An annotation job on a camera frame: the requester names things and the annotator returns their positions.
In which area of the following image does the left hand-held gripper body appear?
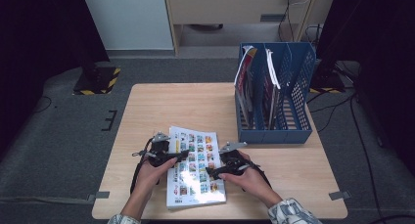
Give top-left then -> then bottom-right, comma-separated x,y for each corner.
141,131 -> 179,168

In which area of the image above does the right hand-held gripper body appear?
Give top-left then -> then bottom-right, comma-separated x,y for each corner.
218,141 -> 251,176

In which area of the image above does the white picture grid book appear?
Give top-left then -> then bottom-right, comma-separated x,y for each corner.
165,125 -> 227,211

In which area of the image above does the blue file rack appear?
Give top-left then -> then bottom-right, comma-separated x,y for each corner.
234,42 -> 317,145

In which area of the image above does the purple paperback book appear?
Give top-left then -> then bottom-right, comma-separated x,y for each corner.
262,48 -> 278,130
265,49 -> 282,130

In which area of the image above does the black and red book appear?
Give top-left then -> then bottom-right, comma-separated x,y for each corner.
234,45 -> 258,130

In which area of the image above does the person's right hand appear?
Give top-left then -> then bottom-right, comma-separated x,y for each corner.
218,151 -> 279,208

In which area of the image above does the person's left hand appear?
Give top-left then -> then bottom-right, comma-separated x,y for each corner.
132,157 -> 179,202

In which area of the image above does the grey tape piece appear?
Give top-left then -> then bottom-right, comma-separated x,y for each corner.
87,191 -> 111,202
328,190 -> 351,202

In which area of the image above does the black stand with striped base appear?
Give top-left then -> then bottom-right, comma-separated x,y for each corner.
307,59 -> 346,95
71,47 -> 121,96

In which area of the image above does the white panel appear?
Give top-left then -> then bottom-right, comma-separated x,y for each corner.
79,0 -> 174,51

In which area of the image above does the light wooden cabinet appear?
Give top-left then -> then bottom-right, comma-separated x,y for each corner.
162,0 -> 339,57

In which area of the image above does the black curtain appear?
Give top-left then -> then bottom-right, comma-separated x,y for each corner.
314,0 -> 415,168
0,0 -> 111,159

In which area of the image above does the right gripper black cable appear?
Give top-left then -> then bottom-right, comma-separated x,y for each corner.
251,163 -> 273,190

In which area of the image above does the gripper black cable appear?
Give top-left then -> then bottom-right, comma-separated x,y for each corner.
129,137 -> 155,195
251,163 -> 273,190

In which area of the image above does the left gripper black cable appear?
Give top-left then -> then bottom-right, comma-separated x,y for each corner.
129,137 -> 155,195

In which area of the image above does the thin black floor cable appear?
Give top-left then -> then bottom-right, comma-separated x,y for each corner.
33,96 -> 53,114

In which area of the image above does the long black floor cable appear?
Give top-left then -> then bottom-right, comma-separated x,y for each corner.
349,93 -> 384,224

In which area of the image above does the black looped cable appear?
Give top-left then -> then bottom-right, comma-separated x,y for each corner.
304,22 -> 325,47

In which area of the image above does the black hanging cable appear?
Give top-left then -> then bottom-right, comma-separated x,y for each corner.
277,0 -> 297,42

